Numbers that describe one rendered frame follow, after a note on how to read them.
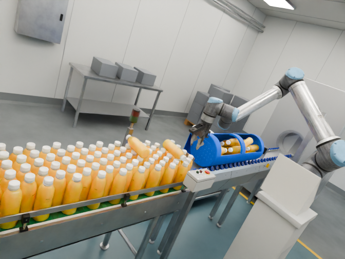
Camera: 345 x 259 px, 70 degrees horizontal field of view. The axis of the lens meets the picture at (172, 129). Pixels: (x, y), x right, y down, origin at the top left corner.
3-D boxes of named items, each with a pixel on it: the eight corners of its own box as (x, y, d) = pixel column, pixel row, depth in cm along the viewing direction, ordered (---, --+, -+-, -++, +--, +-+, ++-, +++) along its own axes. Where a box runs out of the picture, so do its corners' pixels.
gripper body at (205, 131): (208, 139, 173) (214, 124, 169) (200, 139, 167) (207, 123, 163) (200, 133, 178) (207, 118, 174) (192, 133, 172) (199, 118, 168)
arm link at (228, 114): (237, 115, 170) (220, 108, 172) (242, 107, 160) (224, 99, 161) (232, 126, 167) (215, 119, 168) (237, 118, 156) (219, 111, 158)
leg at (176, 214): (163, 254, 233) (187, 202, 213) (159, 256, 229) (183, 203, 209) (159, 249, 237) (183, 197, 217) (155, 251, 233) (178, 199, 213)
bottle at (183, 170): (172, 182, 180) (181, 161, 174) (180, 186, 179) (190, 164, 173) (170, 187, 173) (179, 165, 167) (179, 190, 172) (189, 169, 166)
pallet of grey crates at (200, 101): (235, 146, 624) (256, 103, 586) (216, 146, 569) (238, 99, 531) (203, 124, 702) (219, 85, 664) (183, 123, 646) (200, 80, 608)
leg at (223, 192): (213, 219, 312) (234, 178, 292) (210, 220, 308) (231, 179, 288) (210, 215, 315) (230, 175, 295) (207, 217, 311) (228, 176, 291)
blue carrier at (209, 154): (255, 165, 266) (269, 142, 256) (207, 173, 204) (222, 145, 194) (235, 150, 283) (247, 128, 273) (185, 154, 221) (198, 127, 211)
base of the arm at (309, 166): (310, 196, 167) (319, 186, 170) (320, 183, 152) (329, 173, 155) (286, 177, 177) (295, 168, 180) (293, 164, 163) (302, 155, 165)
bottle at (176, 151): (169, 146, 183) (185, 160, 171) (161, 148, 178) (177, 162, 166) (171, 138, 180) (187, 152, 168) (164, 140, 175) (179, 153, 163)
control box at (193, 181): (210, 187, 172) (216, 176, 169) (192, 192, 158) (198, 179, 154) (200, 179, 178) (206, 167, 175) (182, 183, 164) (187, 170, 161)
